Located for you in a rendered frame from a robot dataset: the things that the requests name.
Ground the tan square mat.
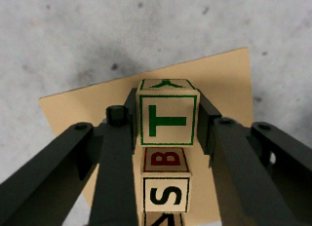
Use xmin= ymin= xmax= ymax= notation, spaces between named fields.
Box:
xmin=37 ymin=47 xmax=254 ymax=226

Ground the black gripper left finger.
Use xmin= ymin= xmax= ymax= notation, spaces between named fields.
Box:
xmin=0 ymin=88 xmax=140 ymax=226

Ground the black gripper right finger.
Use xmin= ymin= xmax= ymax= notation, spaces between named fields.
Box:
xmin=196 ymin=89 xmax=312 ymax=226

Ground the white letter block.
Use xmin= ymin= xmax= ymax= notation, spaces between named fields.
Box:
xmin=140 ymin=147 xmax=193 ymax=213

